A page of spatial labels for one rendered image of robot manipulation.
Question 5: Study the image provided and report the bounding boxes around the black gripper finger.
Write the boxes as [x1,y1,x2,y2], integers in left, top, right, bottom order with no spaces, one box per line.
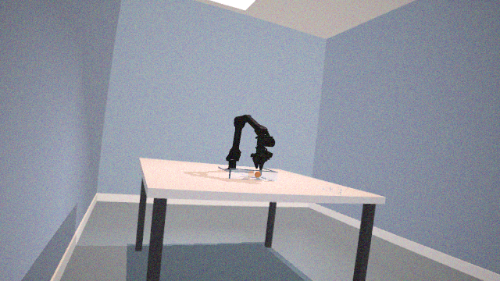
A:
[258,159,268,170]
[252,158,259,169]

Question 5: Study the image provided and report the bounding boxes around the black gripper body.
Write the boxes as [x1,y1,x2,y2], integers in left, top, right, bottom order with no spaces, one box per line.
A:
[251,146,270,160]

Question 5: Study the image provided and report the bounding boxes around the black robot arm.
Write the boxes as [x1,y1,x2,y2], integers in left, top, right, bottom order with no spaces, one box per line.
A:
[226,115,275,169]

